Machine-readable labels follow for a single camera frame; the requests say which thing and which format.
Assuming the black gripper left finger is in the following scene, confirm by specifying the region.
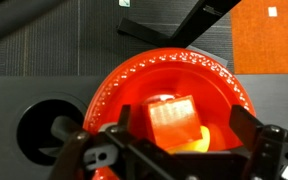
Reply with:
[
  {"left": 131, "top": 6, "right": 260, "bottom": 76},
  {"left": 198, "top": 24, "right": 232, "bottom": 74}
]
[{"left": 105, "top": 104, "right": 178, "bottom": 168}]

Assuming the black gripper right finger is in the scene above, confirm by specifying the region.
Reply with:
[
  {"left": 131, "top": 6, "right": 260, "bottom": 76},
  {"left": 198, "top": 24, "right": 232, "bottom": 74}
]
[{"left": 229, "top": 104, "right": 287, "bottom": 180}]

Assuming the red block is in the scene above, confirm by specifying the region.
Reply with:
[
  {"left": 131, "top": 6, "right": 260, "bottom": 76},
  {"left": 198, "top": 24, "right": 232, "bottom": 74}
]
[{"left": 142, "top": 94, "right": 204, "bottom": 150}]

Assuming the red plastic bowl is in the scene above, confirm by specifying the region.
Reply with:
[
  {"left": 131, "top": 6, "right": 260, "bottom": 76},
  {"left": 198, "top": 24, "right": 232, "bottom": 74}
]
[{"left": 82, "top": 47, "right": 257, "bottom": 158}]

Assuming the yellow toy banana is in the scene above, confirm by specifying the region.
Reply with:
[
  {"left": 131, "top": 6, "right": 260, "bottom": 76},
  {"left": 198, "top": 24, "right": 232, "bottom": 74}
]
[{"left": 165, "top": 125, "right": 212, "bottom": 155}]

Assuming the black metal stand base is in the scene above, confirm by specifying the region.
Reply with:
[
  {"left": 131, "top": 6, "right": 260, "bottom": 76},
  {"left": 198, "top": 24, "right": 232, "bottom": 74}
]
[{"left": 116, "top": 0, "right": 242, "bottom": 49}]

